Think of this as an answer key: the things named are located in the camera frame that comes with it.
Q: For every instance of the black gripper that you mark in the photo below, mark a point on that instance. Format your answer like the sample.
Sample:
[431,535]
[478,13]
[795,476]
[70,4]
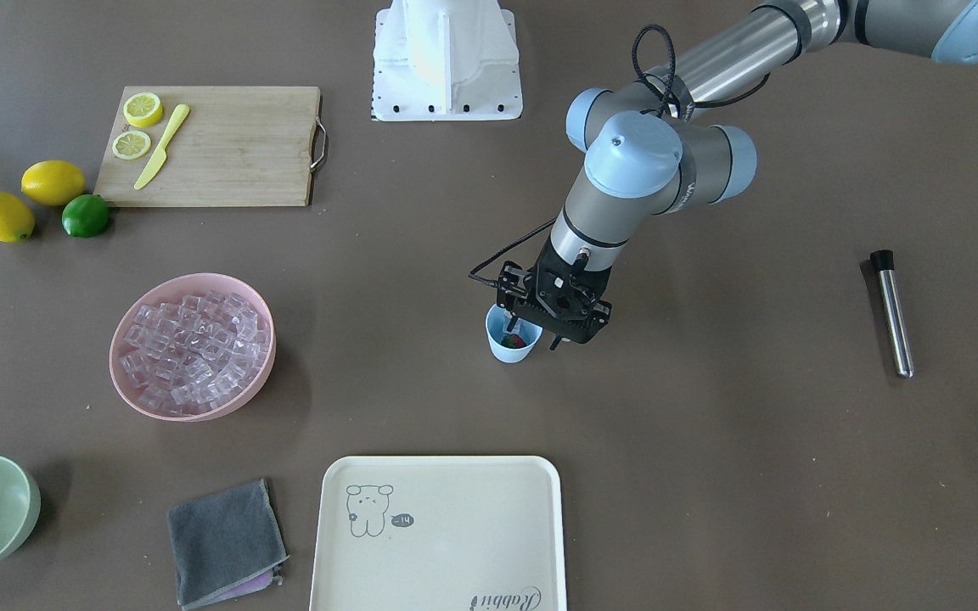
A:
[509,289]

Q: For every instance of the light blue cup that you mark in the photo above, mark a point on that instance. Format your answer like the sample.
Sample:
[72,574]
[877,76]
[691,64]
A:
[500,322]

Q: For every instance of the red strawberry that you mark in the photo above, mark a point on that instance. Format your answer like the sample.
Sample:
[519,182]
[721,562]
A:
[513,342]

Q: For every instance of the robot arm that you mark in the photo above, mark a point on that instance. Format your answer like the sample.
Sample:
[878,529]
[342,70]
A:
[644,156]

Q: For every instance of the pink bowl of ice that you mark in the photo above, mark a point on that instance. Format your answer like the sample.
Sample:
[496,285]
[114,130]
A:
[193,349]

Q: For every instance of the cream rabbit tray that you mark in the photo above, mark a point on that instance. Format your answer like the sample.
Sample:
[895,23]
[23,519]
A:
[440,533]

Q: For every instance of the wooden cutting board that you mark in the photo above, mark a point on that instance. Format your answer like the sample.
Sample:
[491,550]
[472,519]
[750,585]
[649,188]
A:
[239,146]

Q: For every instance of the steel muddler black tip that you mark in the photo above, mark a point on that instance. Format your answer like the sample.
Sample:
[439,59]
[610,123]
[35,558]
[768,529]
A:
[883,264]

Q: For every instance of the grey folded cloth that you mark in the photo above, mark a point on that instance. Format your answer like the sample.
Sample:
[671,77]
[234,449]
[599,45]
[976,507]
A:
[225,545]

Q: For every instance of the yellow plastic knife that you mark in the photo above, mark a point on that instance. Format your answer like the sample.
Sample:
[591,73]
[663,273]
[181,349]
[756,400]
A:
[159,155]

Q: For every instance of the lemon half upper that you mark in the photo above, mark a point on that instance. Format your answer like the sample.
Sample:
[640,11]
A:
[131,145]

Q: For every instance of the lemon half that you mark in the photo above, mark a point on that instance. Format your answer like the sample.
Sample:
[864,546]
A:
[143,109]
[131,145]

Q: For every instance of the lemon half lower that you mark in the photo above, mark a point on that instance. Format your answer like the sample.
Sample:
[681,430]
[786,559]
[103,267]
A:
[143,109]

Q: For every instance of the green lime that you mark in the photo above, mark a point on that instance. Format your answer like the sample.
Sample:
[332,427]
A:
[86,216]

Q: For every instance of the whole yellow lemon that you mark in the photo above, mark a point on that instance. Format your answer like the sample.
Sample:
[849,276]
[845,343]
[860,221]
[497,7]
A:
[53,182]
[17,222]

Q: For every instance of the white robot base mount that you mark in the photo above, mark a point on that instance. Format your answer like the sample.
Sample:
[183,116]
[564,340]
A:
[446,61]

